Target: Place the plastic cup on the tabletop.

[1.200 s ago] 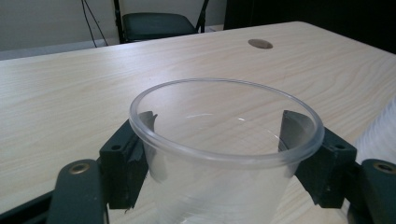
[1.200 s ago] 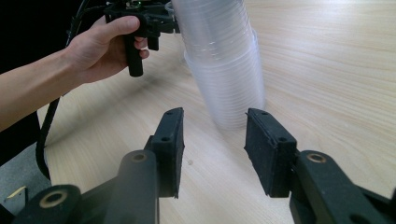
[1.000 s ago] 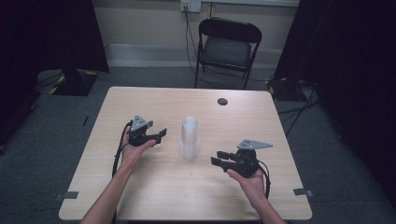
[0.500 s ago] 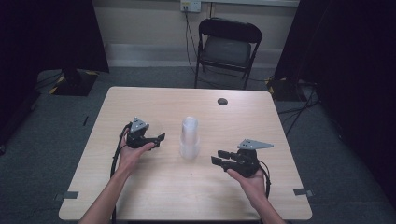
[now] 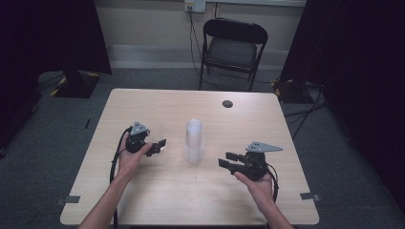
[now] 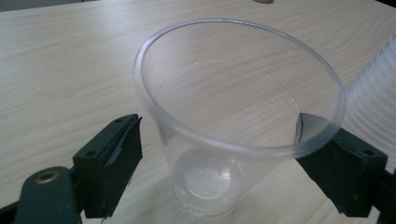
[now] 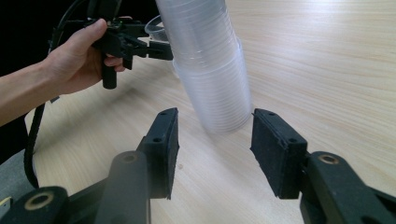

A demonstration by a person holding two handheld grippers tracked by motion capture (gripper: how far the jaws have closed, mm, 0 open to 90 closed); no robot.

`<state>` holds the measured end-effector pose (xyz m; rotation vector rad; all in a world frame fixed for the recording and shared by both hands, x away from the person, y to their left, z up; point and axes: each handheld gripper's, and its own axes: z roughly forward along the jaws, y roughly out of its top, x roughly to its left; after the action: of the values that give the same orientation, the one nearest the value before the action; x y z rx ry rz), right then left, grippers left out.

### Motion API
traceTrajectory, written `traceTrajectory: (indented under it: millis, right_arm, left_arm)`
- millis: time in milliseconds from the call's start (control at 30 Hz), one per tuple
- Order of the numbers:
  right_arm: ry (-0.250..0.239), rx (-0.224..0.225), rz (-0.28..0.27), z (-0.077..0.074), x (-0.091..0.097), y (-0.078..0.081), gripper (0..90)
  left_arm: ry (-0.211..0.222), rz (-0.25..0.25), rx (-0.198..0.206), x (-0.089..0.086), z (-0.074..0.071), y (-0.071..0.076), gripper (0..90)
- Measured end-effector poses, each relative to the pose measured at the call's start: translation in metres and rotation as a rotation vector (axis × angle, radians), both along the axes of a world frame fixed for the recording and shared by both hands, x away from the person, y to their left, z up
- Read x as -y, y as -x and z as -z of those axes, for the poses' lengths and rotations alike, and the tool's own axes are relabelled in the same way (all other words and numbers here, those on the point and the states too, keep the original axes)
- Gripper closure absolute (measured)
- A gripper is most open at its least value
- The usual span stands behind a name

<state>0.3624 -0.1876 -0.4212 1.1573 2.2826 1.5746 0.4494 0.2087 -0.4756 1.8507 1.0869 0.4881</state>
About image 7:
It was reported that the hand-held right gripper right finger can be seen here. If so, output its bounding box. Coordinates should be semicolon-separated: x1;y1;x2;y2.
249;107;310;201

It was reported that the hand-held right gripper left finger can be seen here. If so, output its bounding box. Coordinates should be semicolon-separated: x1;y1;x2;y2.
135;106;181;201

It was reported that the single clear plastic cup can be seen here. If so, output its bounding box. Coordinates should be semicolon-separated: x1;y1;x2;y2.
144;14;170;44

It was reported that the stack of clear plastic cups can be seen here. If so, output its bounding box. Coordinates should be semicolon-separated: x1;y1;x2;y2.
154;0;254;135

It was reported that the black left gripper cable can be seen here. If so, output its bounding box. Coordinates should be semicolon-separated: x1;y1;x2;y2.
23;102;47;189

